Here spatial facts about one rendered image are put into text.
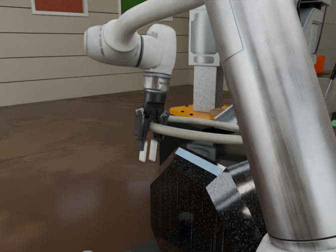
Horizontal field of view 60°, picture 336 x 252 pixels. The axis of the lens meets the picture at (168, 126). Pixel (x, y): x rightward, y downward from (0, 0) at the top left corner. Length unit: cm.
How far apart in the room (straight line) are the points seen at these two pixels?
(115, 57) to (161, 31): 17
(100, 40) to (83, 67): 663
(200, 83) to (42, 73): 529
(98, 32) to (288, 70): 64
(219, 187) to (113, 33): 75
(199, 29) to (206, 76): 36
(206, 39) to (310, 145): 194
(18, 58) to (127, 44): 628
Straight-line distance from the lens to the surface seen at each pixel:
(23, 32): 712
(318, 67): 495
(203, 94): 235
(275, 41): 34
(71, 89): 744
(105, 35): 86
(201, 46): 224
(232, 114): 148
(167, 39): 94
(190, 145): 148
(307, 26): 201
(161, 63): 93
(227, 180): 125
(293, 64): 34
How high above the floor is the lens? 134
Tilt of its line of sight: 16 degrees down
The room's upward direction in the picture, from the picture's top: straight up
